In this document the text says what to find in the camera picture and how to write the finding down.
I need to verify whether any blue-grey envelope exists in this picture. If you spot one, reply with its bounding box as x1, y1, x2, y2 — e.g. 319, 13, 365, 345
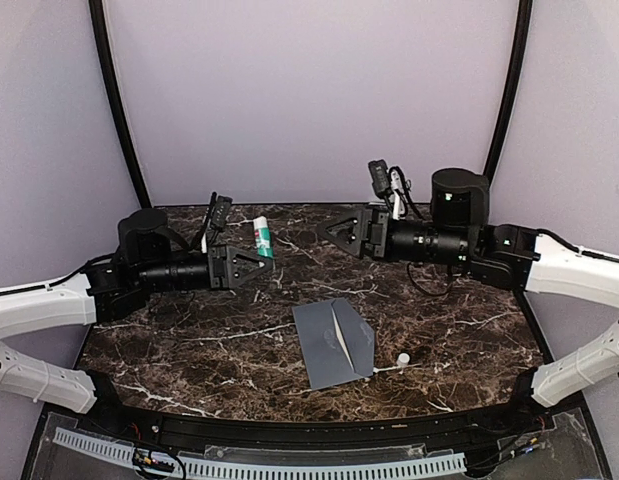
292, 298, 375, 390

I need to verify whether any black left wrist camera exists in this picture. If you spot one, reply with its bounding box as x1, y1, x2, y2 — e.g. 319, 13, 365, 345
208, 195, 233, 231

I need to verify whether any black left frame post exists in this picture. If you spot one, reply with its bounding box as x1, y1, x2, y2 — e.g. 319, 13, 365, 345
88, 0, 152, 208

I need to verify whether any black frame post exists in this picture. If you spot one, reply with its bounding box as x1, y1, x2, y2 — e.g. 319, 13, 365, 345
483, 0, 533, 183
88, 0, 152, 208

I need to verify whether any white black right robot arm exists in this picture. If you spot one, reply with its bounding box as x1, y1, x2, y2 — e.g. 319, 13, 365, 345
317, 160, 619, 434

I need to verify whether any white slotted cable duct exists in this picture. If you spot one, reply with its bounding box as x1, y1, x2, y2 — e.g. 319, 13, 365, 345
53, 428, 467, 479

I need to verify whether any white letter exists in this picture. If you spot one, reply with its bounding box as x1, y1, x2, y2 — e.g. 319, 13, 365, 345
331, 307, 354, 371

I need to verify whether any black front table rail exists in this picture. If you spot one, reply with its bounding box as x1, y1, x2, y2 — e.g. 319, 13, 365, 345
79, 404, 553, 451

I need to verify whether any black right frame post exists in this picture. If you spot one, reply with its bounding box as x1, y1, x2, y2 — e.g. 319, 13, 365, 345
483, 0, 533, 183

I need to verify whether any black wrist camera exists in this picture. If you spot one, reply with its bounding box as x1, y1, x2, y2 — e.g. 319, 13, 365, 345
368, 159, 392, 199
208, 195, 233, 231

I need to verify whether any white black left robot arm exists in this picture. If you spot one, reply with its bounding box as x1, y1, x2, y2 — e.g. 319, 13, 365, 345
0, 205, 273, 436

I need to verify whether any green white glue stick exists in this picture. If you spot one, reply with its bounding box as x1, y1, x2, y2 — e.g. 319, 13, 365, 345
253, 216, 274, 259

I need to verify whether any white glue stick cap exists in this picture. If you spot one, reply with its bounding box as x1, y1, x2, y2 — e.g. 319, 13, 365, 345
396, 353, 410, 368

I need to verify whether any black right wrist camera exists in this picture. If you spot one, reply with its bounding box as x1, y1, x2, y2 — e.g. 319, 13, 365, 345
368, 159, 392, 199

